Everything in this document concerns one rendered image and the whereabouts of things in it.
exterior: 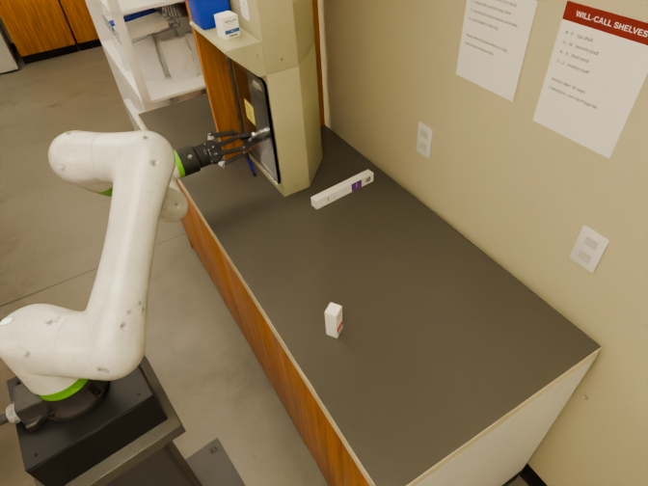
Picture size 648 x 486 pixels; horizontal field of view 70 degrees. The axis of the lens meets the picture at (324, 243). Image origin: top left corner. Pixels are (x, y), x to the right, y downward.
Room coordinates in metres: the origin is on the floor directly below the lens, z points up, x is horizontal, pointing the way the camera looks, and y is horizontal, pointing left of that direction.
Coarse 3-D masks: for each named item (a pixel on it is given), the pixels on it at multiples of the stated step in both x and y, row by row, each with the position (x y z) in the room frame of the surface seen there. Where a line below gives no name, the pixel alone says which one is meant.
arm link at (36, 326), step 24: (24, 312) 0.59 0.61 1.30; (48, 312) 0.59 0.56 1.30; (72, 312) 0.59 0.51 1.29; (0, 336) 0.54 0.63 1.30; (24, 336) 0.54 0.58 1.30; (48, 336) 0.53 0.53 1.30; (24, 360) 0.50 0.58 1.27; (48, 360) 0.50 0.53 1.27; (24, 384) 0.51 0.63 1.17; (48, 384) 0.50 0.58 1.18; (72, 384) 0.52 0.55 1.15
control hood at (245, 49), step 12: (192, 24) 1.57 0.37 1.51; (204, 36) 1.46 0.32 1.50; (216, 36) 1.44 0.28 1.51; (240, 36) 1.43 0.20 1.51; (252, 36) 1.42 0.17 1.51; (228, 48) 1.34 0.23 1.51; (240, 48) 1.34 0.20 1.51; (252, 48) 1.35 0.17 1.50; (240, 60) 1.33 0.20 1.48; (252, 60) 1.35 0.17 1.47; (264, 72) 1.37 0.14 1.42
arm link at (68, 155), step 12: (72, 132) 0.92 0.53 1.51; (84, 132) 0.93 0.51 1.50; (96, 132) 0.93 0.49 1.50; (60, 144) 0.89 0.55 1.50; (72, 144) 0.89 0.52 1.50; (84, 144) 0.88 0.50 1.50; (48, 156) 0.89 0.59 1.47; (60, 156) 0.87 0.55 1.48; (72, 156) 0.86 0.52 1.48; (84, 156) 0.86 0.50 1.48; (60, 168) 0.86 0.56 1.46; (72, 168) 0.85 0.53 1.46; (84, 168) 0.85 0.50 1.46; (72, 180) 0.86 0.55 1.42; (84, 180) 0.86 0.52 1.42; (96, 180) 0.86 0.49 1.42; (96, 192) 0.92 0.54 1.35; (108, 192) 0.92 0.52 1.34
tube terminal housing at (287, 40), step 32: (256, 0) 1.37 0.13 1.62; (288, 0) 1.41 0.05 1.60; (256, 32) 1.40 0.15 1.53; (288, 32) 1.41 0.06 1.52; (288, 64) 1.40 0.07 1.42; (288, 96) 1.40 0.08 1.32; (288, 128) 1.39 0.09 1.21; (288, 160) 1.39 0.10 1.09; (320, 160) 1.58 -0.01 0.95; (288, 192) 1.38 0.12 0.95
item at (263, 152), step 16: (240, 80) 1.56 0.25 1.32; (256, 80) 1.41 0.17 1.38; (240, 96) 1.59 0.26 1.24; (256, 96) 1.44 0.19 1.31; (240, 112) 1.62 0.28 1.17; (256, 112) 1.46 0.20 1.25; (256, 128) 1.48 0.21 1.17; (256, 144) 1.51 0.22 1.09; (272, 144) 1.37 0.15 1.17; (256, 160) 1.54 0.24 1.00; (272, 160) 1.39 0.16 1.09; (272, 176) 1.41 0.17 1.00
